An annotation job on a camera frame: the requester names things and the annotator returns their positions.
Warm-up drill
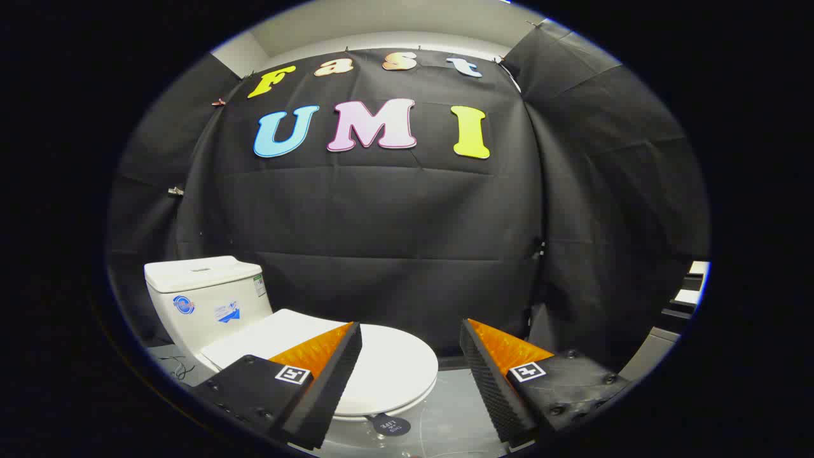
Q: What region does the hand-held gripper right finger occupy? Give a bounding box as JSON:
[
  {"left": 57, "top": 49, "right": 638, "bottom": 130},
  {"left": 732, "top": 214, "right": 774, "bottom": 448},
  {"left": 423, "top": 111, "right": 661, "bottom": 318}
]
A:
[{"left": 459, "top": 318, "right": 631, "bottom": 451}]

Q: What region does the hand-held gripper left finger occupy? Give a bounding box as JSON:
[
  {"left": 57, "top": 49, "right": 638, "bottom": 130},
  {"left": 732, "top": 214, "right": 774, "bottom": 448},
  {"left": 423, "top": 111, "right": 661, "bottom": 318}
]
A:
[{"left": 190, "top": 321, "right": 363, "bottom": 451}]

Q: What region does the white toilet lid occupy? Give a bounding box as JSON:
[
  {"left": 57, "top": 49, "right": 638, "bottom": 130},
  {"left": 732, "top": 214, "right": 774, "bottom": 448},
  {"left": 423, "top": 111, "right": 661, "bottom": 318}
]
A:
[{"left": 202, "top": 309, "right": 439, "bottom": 417}]

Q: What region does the white toilet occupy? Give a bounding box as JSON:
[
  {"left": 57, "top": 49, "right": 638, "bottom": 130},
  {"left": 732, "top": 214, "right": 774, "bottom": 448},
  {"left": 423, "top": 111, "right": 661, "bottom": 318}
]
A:
[{"left": 144, "top": 256, "right": 439, "bottom": 423}]

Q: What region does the black round tag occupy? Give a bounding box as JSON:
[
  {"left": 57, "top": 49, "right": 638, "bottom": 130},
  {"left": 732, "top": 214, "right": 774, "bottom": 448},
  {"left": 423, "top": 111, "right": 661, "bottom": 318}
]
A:
[{"left": 368, "top": 413, "right": 412, "bottom": 437}]

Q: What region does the grey cabinet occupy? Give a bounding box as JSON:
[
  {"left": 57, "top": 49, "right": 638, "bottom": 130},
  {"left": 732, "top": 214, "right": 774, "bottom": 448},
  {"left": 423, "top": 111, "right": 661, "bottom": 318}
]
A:
[{"left": 620, "top": 328, "right": 681, "bottom": 382}]

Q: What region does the black backdrop cloth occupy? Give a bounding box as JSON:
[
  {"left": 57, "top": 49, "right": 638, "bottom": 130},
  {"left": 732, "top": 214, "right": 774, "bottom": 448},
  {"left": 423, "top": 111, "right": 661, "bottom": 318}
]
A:
[{"left": 108, "top": 19, "right": 711, "bottom": 376}]

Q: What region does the white and black shelf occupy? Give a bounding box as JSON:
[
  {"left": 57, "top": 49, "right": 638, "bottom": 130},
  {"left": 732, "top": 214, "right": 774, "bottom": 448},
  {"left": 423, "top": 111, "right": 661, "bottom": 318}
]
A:
[{"left": 661, "top": 261, "right": 710, "bottom": 320}]

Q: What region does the thin floor cable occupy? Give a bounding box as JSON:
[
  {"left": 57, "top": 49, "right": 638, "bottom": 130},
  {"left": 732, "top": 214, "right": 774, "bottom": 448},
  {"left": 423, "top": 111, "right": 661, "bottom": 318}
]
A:
[{"left": 156, "top": 356, "right": 195, "bottom": 382}]

